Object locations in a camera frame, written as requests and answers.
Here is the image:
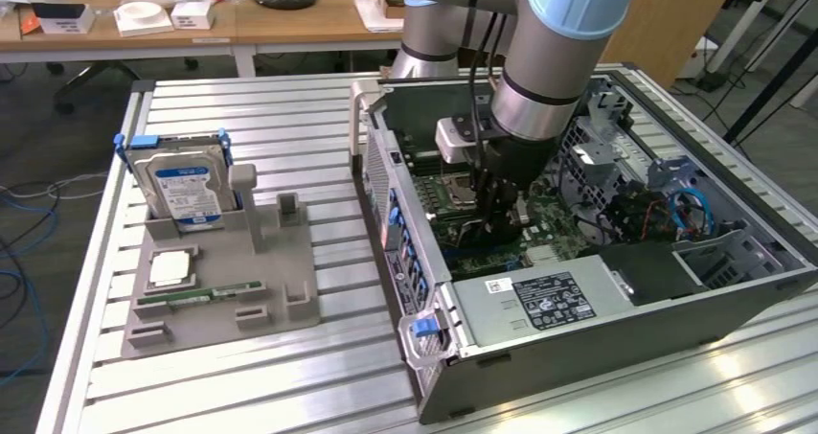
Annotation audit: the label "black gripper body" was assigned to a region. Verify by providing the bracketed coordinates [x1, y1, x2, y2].
[475, 134, 559, 192]

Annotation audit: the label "CPU socket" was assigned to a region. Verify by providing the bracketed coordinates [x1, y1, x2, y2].
[444, 172, 478, 210]

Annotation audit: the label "green motherboard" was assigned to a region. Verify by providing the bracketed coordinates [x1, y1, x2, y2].
[406, 146, 595, 282]

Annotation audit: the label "perforated metal disk bay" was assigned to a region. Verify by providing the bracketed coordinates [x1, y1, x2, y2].
[555, 115, 651, 205]

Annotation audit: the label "grey power supply unit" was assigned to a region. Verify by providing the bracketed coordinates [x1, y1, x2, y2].
[450, 255, 638, 349]

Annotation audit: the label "open black PC case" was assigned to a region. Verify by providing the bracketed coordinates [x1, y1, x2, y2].
[348, 62, 818, 425]

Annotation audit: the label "white papers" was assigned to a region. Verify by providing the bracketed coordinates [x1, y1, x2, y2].
[354, 0, 408, 34]

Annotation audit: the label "grey parts rack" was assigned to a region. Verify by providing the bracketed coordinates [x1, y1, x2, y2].
[120, 163, 320, 361]

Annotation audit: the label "wooden cabinet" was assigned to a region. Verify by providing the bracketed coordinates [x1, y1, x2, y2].
[598, 0, 743, 90]

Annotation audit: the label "wooden desk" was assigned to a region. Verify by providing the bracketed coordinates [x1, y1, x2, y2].
[0, 0, 410, 66]

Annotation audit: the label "hard disk blue side rails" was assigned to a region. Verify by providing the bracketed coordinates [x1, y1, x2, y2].
[112, 127, 232, 235]

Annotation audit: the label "green RAM stick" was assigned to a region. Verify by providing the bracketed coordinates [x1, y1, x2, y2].
[136, 282, 264, 308]

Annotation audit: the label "silver CPU chip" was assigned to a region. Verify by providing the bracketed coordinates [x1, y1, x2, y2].
[147, 250, 195, 289]

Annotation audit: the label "small white box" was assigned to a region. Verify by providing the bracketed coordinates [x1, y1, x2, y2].
[168, 0, 216, 31]

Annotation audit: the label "white box with tape roll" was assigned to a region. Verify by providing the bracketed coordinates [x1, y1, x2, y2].
[112, 1, 176, 38]

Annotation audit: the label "black chair base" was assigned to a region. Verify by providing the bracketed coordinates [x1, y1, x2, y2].
[49, 59, 143, 115]

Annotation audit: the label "white box black top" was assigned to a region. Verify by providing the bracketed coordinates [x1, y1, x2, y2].
[31, 2, 97, 35]

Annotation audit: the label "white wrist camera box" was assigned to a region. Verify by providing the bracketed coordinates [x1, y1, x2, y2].
[435, 116, 487, 165]

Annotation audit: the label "red wire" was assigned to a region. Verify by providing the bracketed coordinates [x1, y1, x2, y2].
[642, 201, 680, 240]

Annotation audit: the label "blue wire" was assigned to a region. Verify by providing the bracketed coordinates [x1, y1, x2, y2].
[667, 187, 717, 241]

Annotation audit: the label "white floor cable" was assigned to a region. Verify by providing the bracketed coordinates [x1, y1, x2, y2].
[0, 172, 107, 201]

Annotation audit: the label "blue floor cable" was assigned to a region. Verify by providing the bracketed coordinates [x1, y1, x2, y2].
[0, 192, 63, 387]

